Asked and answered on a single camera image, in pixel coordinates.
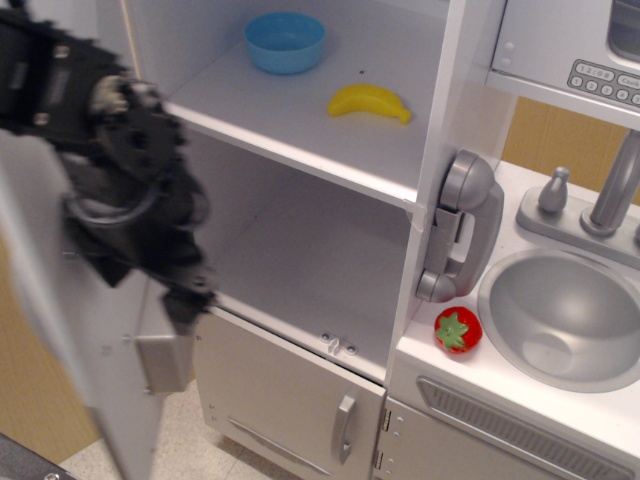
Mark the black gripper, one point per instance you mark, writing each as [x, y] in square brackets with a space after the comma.
[115, 243]

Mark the silver fridge door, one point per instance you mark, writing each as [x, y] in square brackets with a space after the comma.
[117, 344]

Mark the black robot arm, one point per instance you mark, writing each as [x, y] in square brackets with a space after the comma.
[133, 204]

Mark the silver lower freezer door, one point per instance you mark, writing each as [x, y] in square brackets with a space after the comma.
[280, 400]

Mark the white magnetic door catch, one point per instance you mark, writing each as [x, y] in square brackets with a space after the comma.
[336, 344]

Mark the black equipment corner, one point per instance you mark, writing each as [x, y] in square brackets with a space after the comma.
[20, 463]

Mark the white toy kitchen cabinet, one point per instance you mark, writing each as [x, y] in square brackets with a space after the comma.
[321, 223]

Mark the brass cabinet hinge upper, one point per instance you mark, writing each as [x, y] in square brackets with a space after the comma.
[386, 420]

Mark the brass cabinet hinge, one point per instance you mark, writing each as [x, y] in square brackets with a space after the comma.
[386, 420]
[379, 460]

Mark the blue plastic bowl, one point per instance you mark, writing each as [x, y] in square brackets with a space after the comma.
[285, 43]

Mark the yellow toy banana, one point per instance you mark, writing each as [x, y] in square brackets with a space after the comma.
[368, 98]

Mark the brass cabinet hinge lower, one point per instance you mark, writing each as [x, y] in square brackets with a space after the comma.
[379, 460]

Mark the red toy strawberry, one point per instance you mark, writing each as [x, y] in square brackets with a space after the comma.
[458, 330]

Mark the grey oven vent panel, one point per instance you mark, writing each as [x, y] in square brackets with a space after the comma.
[518, 437]

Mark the silver round sink basin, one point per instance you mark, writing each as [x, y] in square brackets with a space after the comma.
[563, 319]

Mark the grey faucet with base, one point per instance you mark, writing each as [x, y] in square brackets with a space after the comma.
[602, 227]

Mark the toy microwave with keypad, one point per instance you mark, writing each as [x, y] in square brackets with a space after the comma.
[581, 56]

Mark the silver lower door handle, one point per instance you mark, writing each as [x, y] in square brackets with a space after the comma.
[341, 446]

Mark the grey toy wall phone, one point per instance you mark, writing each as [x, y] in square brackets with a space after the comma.
[464, 231]

